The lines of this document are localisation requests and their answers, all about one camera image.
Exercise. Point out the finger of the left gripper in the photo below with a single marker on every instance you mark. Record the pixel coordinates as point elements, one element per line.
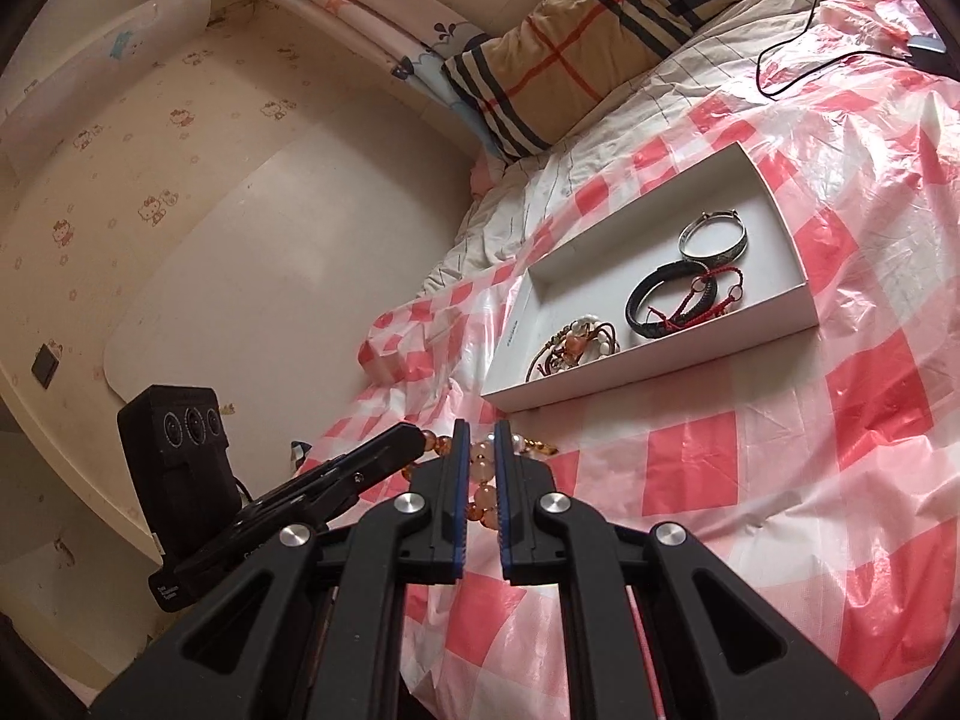
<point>328,490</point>

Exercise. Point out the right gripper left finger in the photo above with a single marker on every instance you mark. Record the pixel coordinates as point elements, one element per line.
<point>309,625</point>

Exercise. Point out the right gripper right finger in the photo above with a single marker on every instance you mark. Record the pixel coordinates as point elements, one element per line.
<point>655,625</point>

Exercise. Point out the engraved silver bangle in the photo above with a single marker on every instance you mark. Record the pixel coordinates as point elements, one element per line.
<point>714,238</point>

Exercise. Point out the white headboard panel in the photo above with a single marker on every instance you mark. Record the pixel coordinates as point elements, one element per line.
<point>269,298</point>

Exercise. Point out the red white checkered plastic sheet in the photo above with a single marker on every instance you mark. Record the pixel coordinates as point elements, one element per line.
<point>822,467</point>

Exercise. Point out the white shallow cardboard box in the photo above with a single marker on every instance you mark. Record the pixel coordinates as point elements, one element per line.
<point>764,296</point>

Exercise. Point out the white striped bed sheet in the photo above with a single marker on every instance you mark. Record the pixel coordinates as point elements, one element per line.
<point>510,202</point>

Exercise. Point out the left patterned curtain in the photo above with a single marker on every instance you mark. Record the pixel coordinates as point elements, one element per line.
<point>411,40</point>

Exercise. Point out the left plaid pillow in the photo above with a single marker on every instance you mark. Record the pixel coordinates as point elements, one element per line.
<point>533,85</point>

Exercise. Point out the black camera module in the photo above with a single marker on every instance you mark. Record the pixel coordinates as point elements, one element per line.
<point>176,450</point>

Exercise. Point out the black wall switch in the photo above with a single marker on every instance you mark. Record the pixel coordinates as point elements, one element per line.
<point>44,366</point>

